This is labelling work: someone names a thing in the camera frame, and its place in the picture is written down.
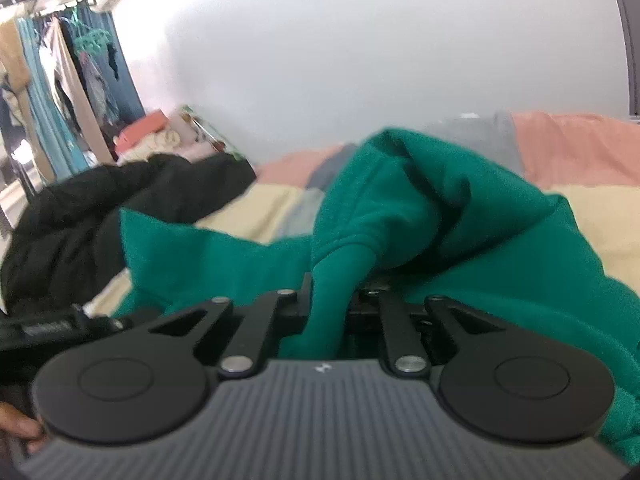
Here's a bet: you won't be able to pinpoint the beige hanging towel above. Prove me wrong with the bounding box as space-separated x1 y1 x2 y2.
0 20 32 97

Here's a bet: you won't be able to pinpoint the black puffer jacket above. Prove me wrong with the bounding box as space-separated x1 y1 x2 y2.
0 152 258 317

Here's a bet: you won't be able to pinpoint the teal clip hanger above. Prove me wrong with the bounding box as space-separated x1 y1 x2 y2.
66 26 114 55

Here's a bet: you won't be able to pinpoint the grey door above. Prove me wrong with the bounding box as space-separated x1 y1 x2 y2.
606 0 640 122

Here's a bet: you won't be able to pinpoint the patchwork bed blanket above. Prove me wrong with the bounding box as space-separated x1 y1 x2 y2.
85 110 640 321

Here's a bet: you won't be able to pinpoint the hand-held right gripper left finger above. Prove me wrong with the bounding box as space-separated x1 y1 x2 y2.
147 272 314 378

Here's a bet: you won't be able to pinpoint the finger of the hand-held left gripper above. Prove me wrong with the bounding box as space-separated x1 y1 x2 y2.
75 304 133 335

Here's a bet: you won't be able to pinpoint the pink box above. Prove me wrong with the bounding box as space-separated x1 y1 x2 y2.
114 109 168 150

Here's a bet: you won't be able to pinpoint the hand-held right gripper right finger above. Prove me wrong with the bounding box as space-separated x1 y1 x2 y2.
347 282 507 377

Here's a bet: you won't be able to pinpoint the green hoodie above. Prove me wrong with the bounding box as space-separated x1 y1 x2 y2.
112 127 640 467

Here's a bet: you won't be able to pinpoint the light blue hanging cloth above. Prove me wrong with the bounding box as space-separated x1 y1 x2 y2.
14 16 92 182

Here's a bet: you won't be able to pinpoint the pink hanging trousers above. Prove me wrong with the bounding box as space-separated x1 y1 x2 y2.
39 21 109 165

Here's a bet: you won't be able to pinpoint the person's left hand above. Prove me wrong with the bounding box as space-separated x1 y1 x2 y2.
0 402 47 457

